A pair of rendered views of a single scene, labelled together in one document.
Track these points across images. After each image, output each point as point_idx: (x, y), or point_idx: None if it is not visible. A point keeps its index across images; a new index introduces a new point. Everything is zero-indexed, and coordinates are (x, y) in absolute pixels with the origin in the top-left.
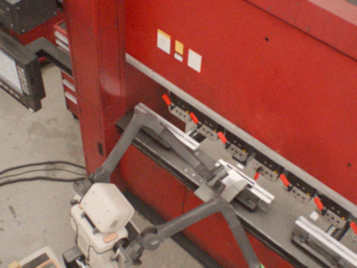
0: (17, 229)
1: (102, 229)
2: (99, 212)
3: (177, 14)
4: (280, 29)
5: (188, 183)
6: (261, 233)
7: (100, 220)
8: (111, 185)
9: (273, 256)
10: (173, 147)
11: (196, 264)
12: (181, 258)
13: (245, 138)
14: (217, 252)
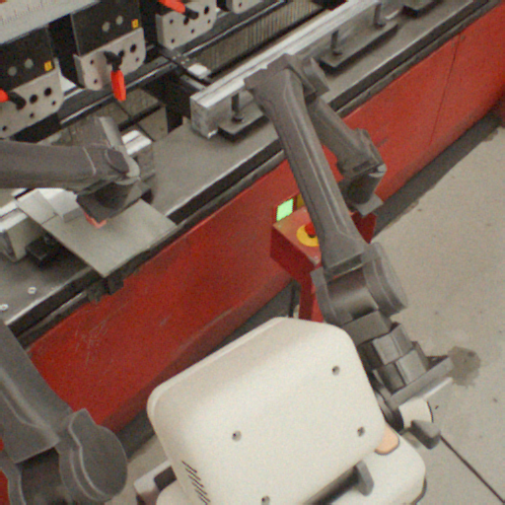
0: None
1: (384, 425)
2: (325, 422)
3: None
4: None
5: (18, 337)
6: (209, 189)
7: (355, 420)
8: (175, 386)
9: (240, 205)
10: (26, 169)
11: (132, 468)
12: (109, 503)
13: (30, 20)
14: (152, 375)
